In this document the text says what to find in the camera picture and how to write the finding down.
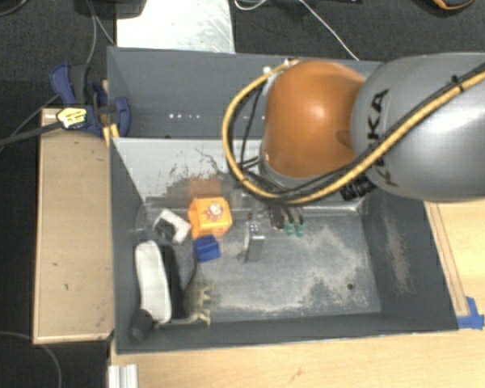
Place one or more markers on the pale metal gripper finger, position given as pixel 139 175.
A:
pixel 255 249

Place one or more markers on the blue block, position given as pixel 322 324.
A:
pixel 207 249

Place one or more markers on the orange printed box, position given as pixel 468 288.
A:
pixel 210 216

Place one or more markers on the grey metal bin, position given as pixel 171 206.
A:
pixel 307 273

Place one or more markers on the beige toy animal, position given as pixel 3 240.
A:
pixel 200 297

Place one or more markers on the white and black small box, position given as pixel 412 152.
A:
pixel 173 226

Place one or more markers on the pale wood flat board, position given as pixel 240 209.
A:
pixel 72 237

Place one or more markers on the black cylinder on white bracket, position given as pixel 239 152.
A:
pixel 355 188

